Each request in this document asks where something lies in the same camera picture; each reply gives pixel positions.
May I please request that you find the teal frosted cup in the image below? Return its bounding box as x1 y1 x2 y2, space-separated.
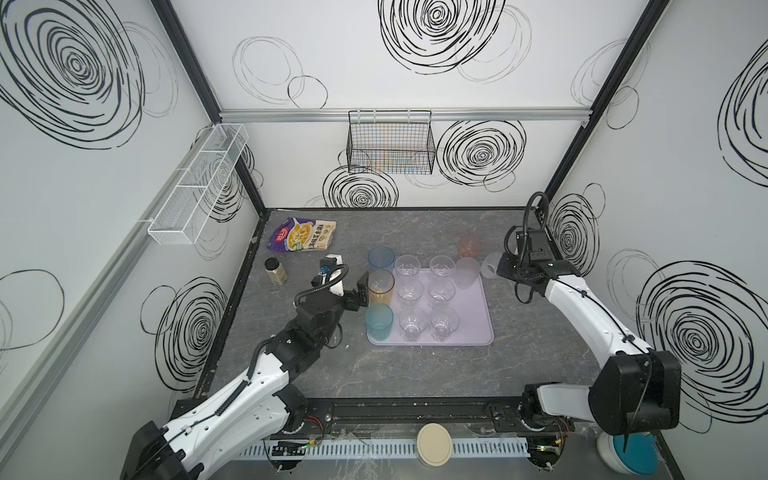
365 303 394 341

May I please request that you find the yellow transparent cup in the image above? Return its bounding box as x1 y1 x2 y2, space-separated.
367 269 395 305

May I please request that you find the frosted clear cup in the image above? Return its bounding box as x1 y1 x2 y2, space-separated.
454 257 481 289
480 252 503 279

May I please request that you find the blue frosted cup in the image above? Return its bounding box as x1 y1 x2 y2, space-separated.
367 245 396 271

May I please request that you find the clear faceted glass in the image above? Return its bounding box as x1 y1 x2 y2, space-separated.
394 255 421 278
430 307 460 342
395 277 424 305

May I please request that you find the pink transparent cup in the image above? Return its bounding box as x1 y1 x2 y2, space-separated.
458 233 484 258

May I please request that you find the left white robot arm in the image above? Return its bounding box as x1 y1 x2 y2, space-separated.
119 255 369 479

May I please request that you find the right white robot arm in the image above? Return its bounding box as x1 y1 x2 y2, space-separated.
497 191 682 437

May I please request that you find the lilac plastic tray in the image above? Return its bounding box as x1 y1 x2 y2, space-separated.
366 268 494 347

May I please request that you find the small dark-capped spice jar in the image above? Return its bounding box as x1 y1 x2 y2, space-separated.
264 257 288 286

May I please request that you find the purple yellow food packet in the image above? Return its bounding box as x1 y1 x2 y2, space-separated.
267 217 337 253

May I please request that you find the beige round lid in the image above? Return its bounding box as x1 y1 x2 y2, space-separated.
416 423 453 467

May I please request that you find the teal lidded white container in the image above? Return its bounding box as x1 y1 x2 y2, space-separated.
596 432 659 476

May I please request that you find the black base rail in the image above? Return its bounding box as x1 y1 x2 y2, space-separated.
269 394 652 434

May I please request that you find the black wire wall basket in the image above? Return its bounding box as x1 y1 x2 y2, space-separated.
345 109 437 175

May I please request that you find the white slotted cable duct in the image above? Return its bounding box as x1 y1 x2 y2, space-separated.
235 437 530 461

